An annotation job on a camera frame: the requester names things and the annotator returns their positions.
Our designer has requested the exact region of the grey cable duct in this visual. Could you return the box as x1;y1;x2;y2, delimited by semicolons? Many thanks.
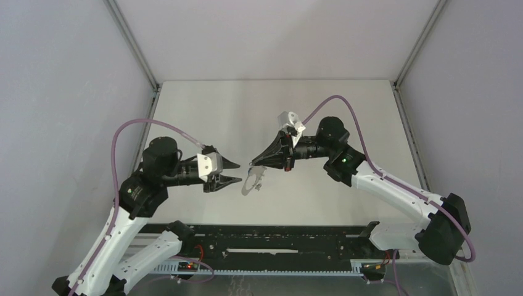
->
146;260;363;276

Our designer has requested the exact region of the aluminium frame post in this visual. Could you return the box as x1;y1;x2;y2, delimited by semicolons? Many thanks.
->
104;0;160;92
393;0;448;89

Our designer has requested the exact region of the right aluminium frame post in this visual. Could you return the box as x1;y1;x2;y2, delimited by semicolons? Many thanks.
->
393;0;448;89

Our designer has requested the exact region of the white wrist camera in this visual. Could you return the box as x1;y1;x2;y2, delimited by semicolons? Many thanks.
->
278;111;306;148
196;152;223;183

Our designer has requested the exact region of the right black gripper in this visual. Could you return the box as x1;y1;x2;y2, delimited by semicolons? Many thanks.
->
253;130;333;172

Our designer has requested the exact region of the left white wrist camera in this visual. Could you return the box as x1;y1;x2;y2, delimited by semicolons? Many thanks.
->
196;152;223;183

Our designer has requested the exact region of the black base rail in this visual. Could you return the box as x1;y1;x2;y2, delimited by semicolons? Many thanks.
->
157;223;402;271

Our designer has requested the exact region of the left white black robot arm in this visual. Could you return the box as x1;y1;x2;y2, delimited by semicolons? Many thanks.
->
52;137;240;295

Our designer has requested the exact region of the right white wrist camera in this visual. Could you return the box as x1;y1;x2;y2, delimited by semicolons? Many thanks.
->
278;111;306;148

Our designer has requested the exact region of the left aluminium frame post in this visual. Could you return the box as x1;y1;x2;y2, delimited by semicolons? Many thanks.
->
104;0;160;92

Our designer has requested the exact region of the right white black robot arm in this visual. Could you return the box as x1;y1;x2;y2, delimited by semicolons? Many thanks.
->
251;117;471;265

